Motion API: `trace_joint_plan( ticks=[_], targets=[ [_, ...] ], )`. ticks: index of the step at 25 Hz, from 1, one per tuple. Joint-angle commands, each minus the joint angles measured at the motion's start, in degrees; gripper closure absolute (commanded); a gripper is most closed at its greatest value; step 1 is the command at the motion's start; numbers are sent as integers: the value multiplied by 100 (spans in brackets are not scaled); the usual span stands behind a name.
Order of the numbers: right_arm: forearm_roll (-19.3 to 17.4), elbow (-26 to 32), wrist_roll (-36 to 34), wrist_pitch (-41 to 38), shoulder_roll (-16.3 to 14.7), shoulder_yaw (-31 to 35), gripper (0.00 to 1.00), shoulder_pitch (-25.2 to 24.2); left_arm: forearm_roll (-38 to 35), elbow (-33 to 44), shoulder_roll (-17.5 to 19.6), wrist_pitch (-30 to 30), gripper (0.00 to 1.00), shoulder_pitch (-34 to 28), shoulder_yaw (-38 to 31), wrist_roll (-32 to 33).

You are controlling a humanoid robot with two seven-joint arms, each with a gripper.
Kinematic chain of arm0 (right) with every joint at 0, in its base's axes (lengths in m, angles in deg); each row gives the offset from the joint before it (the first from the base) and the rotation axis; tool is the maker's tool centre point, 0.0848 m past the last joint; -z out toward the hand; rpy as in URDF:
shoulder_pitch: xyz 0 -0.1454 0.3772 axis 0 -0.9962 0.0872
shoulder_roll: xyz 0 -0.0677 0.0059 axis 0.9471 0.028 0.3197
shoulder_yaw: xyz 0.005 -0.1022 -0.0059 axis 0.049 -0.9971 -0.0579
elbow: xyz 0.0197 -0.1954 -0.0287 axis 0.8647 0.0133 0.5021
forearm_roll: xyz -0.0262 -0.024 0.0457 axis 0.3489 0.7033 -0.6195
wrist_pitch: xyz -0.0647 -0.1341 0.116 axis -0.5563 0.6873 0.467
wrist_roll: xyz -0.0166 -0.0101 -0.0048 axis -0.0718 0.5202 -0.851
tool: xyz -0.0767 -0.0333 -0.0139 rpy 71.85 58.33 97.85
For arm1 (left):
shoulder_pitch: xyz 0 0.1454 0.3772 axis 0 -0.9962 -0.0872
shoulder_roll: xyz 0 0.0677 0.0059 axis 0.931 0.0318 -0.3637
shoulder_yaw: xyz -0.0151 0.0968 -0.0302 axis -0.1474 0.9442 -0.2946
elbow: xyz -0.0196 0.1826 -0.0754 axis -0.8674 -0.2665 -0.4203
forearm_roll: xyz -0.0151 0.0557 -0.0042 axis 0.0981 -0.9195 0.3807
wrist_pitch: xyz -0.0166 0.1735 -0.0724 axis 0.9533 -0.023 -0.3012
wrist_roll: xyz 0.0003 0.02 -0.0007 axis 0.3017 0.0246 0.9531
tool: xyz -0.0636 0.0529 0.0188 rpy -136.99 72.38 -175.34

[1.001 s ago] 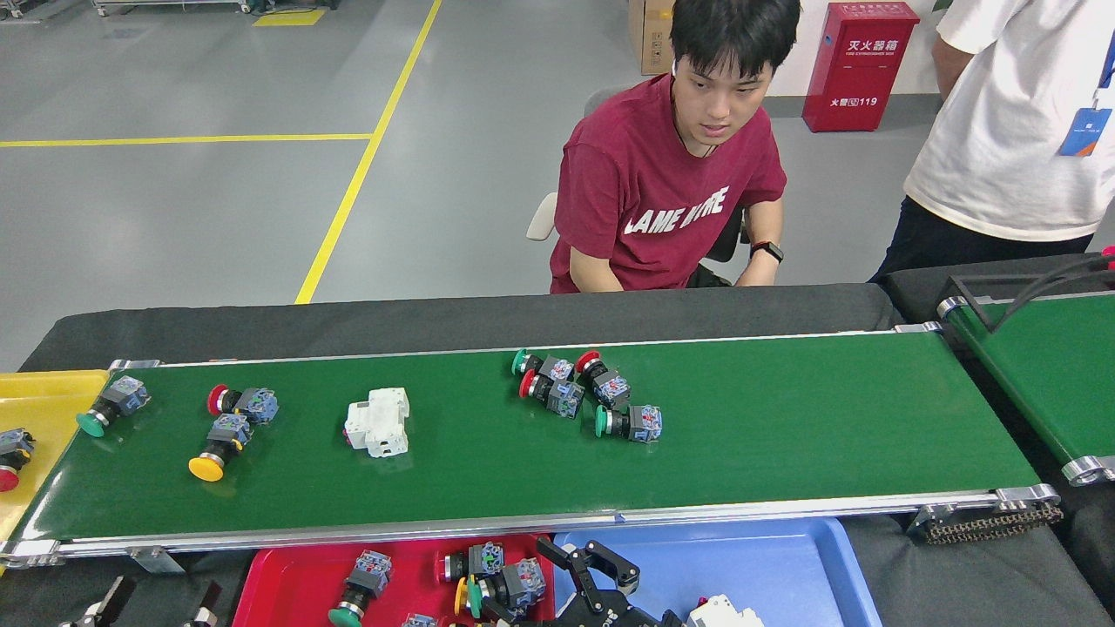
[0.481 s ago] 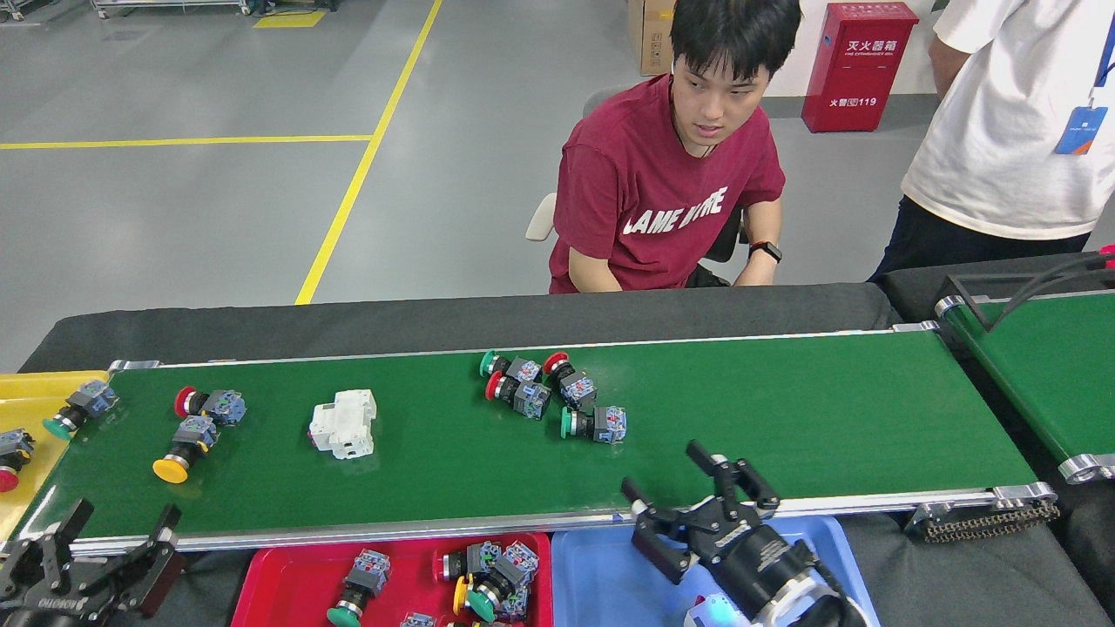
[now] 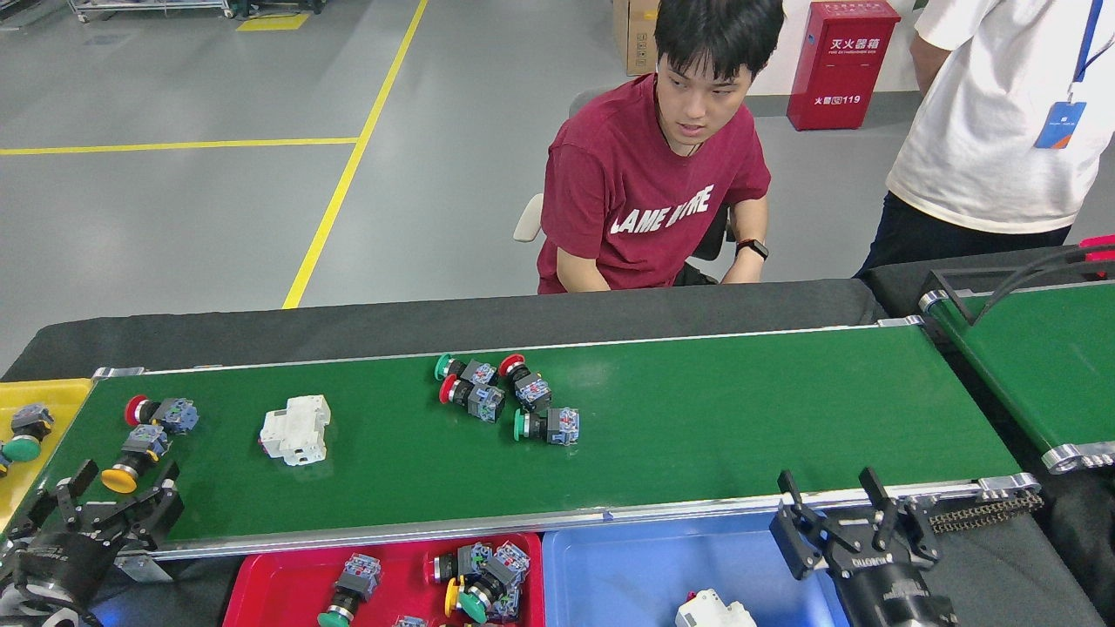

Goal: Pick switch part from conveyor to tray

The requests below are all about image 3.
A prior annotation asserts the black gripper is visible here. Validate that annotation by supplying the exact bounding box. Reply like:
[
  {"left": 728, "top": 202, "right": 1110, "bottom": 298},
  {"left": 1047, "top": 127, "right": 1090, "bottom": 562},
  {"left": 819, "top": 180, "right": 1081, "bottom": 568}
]
[
  {"left": 769, "top": 467, "right": 959, "bottom": 627},
  {"left": 0, "top": 459, "right": 186, "bottom": 624}
]

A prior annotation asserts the white circuit breaker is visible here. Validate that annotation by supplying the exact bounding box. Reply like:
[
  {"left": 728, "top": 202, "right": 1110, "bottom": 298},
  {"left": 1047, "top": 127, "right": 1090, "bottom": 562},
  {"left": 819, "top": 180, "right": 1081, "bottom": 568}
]
[
  {"left": 675, "top": 590, "right": 757, "bottom": 627},
  {"left": 259, "top": 394, "right": 332, "bottom": 467}
]

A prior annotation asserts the yellow plastic tray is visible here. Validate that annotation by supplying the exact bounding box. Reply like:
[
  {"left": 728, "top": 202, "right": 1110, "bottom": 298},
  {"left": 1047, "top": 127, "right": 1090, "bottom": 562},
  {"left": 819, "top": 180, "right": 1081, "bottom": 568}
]
[{"left": 0, "top": 378, "right": 94, "bottom": 532}]

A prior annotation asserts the red plastic tray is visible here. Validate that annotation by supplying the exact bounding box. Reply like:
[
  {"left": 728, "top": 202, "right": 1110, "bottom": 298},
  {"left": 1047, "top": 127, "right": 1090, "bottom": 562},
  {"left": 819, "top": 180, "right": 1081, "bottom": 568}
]
[{"left": 222, "top": 533, "right": 546, "bottom": 627}]

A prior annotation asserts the long green conveyor belt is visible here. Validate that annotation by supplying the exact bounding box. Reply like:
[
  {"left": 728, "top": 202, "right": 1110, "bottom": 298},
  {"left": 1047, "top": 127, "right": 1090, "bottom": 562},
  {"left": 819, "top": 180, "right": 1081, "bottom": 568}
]
[{"left": 0, "top": 315, "right": 1044, "bottom": 583}]

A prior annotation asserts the blue plastic tray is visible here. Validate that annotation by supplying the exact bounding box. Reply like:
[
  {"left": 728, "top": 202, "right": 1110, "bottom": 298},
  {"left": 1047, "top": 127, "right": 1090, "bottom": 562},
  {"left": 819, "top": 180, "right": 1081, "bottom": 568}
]
[{"left": 541, "top": 510, "right": 850, "bottom": 627}]

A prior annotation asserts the short green conveyor belt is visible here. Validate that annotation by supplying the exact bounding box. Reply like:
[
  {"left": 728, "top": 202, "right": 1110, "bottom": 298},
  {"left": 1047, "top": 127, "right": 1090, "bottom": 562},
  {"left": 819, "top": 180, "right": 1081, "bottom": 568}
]
[{"left": 919, "top": 280, "right": 1115, "bottom": 475}]

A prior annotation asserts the black table cloth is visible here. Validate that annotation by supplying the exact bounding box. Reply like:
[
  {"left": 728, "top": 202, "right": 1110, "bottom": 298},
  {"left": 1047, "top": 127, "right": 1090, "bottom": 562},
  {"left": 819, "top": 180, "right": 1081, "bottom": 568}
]
[{"left": 0, "top": 244, "right": 1115, "bottom": 627}]

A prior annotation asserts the red plastic crate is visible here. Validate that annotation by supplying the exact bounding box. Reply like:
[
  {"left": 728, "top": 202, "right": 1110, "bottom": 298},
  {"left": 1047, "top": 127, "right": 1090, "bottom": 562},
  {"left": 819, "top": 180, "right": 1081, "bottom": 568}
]
[{"left": 1080, "top": 235, "right": 1115, "bottom": 280}]

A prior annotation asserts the seated person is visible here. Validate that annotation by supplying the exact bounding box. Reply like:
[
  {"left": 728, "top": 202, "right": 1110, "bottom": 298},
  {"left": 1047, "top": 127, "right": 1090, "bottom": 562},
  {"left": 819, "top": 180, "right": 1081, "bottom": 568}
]
[{"left": 536, "top": 0, "right": 785, "bottom": 294}]

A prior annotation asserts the standing person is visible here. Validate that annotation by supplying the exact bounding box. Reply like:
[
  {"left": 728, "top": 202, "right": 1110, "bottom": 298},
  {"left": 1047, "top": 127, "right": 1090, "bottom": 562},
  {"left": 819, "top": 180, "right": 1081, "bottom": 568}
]
[{"left": 854, "top": 0, "right": 1115, "bottom": 278}]

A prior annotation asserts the white office chair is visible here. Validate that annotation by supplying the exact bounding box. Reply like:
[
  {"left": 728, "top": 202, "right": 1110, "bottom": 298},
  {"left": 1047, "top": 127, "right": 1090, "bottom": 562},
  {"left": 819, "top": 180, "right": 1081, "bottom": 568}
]
[{"left": 513, "top": 87, "right": 737, "bottom": 284}]

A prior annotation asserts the red fire extinguisher box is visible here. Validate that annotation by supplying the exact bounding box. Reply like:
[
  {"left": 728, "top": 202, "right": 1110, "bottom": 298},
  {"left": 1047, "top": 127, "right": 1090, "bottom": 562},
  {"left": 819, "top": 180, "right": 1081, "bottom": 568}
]
[{"left": 786, "top": 0, "right": 902, "bottom": 131}]

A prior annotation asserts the metal cart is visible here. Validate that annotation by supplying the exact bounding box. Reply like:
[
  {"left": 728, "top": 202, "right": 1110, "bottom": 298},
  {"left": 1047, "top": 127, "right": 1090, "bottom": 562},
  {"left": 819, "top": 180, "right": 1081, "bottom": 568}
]
[{"left": 68, "top": 0, "right": 236, "bottom": 23}]

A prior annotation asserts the brown cardboard box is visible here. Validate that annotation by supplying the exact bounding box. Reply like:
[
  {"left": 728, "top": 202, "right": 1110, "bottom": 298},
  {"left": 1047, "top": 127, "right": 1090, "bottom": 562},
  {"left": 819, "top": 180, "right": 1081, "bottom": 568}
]
[{"left": 612, "top": 0, "right": 661, "bottom": 77}]

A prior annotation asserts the black drive chain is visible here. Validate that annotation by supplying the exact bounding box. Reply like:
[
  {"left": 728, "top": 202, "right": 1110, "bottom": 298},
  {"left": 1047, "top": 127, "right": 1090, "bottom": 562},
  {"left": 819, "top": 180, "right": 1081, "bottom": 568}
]
[{"left": 928, "top": 490, "right": 1044, "bottom": 534}]

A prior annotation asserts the black cable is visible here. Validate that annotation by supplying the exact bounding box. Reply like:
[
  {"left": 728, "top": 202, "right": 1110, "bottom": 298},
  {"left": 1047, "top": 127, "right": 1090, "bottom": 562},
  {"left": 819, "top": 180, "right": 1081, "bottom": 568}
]
[
  {"left": 993, "top": 242, "right": 1115, "bottom": 294},
  {"left": 971, "top": 258, "right": 1115, "bottom": 323}
]

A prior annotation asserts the blue lanyard with badge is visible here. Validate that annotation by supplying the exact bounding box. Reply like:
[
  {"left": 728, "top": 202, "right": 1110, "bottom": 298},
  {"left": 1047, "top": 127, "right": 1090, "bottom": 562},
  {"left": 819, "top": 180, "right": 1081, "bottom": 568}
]
[{"left": 1033, "top": 0, "right": 1115, "bottom": 151}]

